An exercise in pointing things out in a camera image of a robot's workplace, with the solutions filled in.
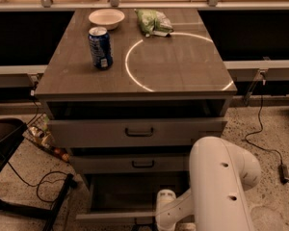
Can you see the grey drawer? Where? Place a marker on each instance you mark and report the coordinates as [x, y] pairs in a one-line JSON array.
[[130, 163], [130, 198], [133, 132]]

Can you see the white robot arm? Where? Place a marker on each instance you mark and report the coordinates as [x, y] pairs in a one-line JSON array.
[[220, 173]]

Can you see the blue soda can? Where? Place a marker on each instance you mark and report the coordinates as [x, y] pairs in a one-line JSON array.
[[100, 46]]

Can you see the green chip bag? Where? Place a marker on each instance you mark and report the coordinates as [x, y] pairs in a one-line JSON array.
[[153, 23]]

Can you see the white bowl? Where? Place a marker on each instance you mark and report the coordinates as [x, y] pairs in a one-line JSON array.
[[108, 18]]

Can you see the black chair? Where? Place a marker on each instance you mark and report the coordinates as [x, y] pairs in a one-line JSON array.
[[11, 136]]

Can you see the wire basket with items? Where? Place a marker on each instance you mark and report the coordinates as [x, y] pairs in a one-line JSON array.
[[40, 136]]

